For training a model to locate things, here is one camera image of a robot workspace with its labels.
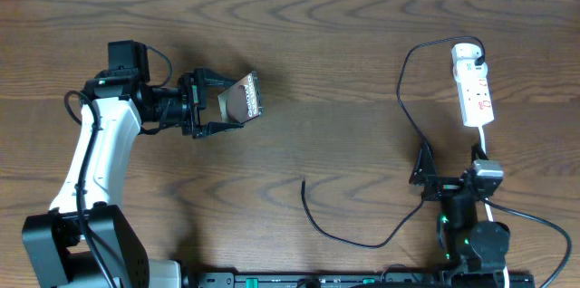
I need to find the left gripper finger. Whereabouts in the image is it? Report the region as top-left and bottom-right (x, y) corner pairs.
(194, 68), (237, 89)
(192, 121), (244, 139)

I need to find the Galaxy smartphone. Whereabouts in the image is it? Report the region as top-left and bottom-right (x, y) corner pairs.
(217, 72), (264, 123)

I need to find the black charging cable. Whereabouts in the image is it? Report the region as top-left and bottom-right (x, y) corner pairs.
(300, 35), (488, 250)

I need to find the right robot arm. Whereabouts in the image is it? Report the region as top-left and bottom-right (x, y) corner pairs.
(409, 141), (511, 287)

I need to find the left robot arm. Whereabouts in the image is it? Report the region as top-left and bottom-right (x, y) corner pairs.
(22, 40), (236, 287)

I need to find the white USB charger plug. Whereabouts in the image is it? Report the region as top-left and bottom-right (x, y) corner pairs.
(451, 43), (485, 65)

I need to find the white power strip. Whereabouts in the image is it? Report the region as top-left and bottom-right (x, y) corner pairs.
(453, 59), (494, 128)

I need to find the white power strip cord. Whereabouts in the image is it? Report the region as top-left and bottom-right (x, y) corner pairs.
(477, 125), (512, 288)

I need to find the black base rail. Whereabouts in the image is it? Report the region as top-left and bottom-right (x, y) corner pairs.
(180, 270), (537, 288)

